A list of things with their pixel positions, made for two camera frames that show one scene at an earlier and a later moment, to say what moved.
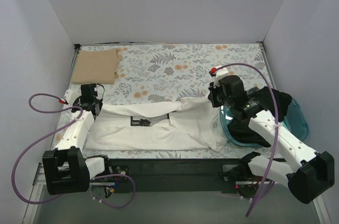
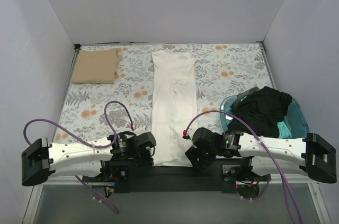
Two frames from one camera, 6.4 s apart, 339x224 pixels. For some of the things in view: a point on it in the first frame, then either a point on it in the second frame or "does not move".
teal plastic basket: [295, 118] does not move
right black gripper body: [215, 98] → [196, 159]
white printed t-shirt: [194, 123] → [174, 106]
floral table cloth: [158, 73] does not move
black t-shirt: [241, 130] does not move
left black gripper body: [97, 107] → [147, 160]
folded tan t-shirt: [96, 66] does not move
